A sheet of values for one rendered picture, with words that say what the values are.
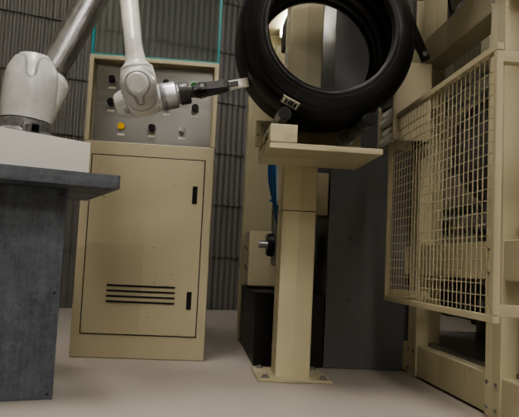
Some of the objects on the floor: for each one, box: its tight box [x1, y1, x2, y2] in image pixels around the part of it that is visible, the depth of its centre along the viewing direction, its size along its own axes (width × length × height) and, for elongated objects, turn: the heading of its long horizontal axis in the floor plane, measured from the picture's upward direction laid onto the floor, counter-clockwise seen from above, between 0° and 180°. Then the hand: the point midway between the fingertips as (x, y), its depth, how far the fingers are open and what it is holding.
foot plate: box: [251, 365, 332, 384], centre depth 242 cm, size 27×27×2 cm
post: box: [271, 3, 324, 377], centre depth 253 cm, size 13×13×250 cm
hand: (237, 83), depth 217 cm, fingers closed
